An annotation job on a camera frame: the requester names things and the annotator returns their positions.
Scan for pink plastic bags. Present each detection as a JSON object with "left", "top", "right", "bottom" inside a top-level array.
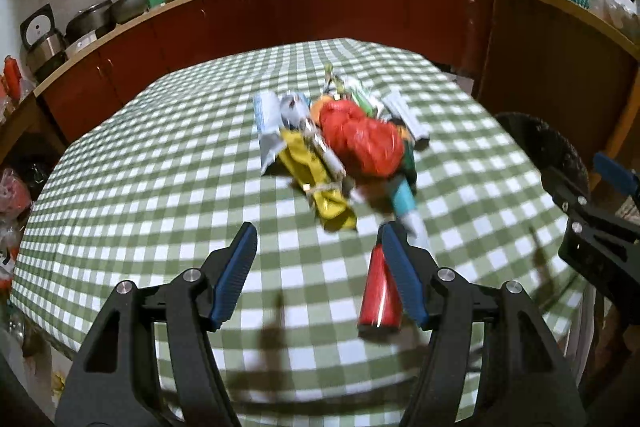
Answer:
[{"left": 0, "top": 166, "right": 34, "bottom": 230}]

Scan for green checked tablecloth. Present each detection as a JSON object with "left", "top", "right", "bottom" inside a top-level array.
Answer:
[{"left": 10, "top": 38, "right": 590, "bottom": 427}]

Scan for dark cooking pot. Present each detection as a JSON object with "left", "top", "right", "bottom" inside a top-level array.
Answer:
[{"left": 65, "top": 0, "right": 115, "bottom": 44}]

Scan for orange plastic bottle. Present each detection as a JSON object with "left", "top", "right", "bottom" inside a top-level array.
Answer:
[{"left": 2, "top": 55, "right": 24, "bottom": 104}]

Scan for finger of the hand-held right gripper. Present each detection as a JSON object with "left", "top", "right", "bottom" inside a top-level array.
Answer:
[
  {"left": 542, "top": 167, "right": 592, "bottom": 214},
  {"left": 594, "top": 152, "right": 640, "bottom": 200}
]

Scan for white toothpaste tube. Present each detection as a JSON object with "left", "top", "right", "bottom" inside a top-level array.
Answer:
[{"left": 384, "top": 91, "right": 432, "bottom": 148}]

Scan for red can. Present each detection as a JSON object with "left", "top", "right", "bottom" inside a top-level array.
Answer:
[{"left": 358, "top": 244, "right": 404, "bottom": 339}]

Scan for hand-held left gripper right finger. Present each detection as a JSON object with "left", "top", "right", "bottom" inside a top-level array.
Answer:
[{"left": 379, "top": 223, "right": 586, "bottom": 427}]

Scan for red-brown kitchen counter cabinets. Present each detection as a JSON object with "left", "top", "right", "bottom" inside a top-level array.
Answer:
[{"left": 34, "top": 0, "right": 640, "bottom": 170}]

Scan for silver rice cooker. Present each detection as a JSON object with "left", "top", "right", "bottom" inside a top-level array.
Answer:
[{"left": 20, "top": 4, "right": 69, "bottom": 80}]

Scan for paper wrapper bundle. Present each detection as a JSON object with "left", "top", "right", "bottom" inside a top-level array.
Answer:
[{"left": 322, "top": 63, "right": 347, "bottom": 96}]

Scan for teal tube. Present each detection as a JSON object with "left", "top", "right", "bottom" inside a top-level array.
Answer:
[{"left": 389, "top": 177, "right": 430, "bottom": 253}]

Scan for dark green bottle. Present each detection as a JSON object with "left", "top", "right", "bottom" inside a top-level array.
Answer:
[{"left": 399, "top": 141, "right": 419, "bottom": 188}]

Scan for grey cooking pot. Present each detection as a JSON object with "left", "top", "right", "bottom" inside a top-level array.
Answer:
[{"left": 110, "top": 0, "right": 149, "bottom": 26}]

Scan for red plastic bag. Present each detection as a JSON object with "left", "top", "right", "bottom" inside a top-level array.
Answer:
[{"left": 319, "top": 100, "right": 407, "bottom": 178}]

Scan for yellow wrapper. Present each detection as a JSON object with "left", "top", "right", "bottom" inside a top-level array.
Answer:
[{"left": 279, "top": 129, "right": 359, "bottom": 234}]

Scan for silver packet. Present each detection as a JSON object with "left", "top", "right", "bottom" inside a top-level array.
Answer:
[{"left": 279, "top": 93, "right": 314, "bottom": 132}]

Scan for light blue packet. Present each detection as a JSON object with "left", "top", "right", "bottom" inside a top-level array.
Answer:
[{"left": 252, "top": 90, "right": 285, "bottom": 174}]

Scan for black trash bin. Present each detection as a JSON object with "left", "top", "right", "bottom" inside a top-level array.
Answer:
[{"left": 492, "top": 111, "right": 592, "bottom": 208}]

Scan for green white wrapper bundle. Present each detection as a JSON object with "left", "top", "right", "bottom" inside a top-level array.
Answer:
[{"left": 348, "top": 79, "right": 383, "bottom": 116}]

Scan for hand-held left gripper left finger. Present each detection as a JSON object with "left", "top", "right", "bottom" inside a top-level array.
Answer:
[{"left": 55, "top": 222, "right": 258, "bottom": 427}]

